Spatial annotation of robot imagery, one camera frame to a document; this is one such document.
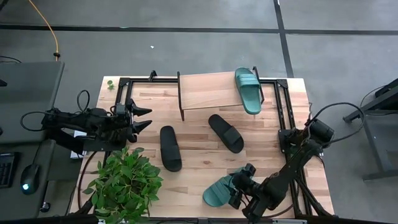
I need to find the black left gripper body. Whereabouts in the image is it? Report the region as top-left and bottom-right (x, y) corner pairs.
(115, 104), (138, 144)

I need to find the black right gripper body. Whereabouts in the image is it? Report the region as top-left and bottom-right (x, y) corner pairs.
(231, 172), (262, 197)

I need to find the green rubber slide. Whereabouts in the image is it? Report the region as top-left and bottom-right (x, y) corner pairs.
(202, 167), (246, 208)
(234, 67), (262, 115)

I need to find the black rubber slide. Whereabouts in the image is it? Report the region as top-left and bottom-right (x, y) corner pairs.
(208, 114), (245, 154)
(159, 125), (183, 172)

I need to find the white box under arm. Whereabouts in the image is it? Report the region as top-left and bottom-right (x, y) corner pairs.
(70, 130), (88, 160)

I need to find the green leafy potted plant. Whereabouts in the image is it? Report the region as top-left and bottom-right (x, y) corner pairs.
(81, 146), (164, 224)

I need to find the grey desk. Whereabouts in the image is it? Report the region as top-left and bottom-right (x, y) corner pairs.
(0, 60), (65, 220)

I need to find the black computer mouse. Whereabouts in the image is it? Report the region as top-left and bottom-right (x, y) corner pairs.
(20, 163), (41, 195)

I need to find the black keyboard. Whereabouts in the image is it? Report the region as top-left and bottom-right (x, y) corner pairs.
(0, 152), (17, 189)

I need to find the black side stand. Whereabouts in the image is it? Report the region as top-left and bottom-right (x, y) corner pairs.
(343, 77), (398, 182)

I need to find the black aluminium table frame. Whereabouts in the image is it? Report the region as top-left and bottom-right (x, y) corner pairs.
(73, 70), (336, 224)

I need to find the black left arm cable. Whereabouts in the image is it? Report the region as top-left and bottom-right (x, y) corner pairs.
(20, 90), (91, 132)

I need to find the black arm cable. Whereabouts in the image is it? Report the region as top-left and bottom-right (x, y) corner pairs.
(306, 101), (365, 146)
(20, 90), (91, 132)

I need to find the wooden shelf with black frame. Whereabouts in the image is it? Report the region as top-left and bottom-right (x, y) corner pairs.
(176, 65), (266, 122)

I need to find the dark curved cable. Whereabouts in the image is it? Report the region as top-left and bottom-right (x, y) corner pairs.
(76, 150), (98, 212)

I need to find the yellow cable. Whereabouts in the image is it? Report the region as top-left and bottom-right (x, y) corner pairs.
(27, 0), (60, 62)

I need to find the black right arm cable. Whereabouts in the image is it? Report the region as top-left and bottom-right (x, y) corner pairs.
(306, 101), (365, 146)

